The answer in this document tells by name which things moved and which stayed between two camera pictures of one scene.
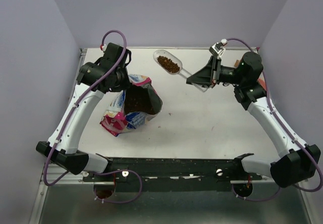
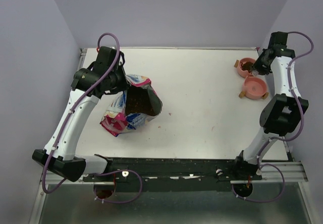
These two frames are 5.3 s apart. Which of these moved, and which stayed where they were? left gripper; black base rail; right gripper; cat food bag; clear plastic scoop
Moved: right gripper; clear plastic scoop
Stayed: black base rail; cat food bag; left gripper
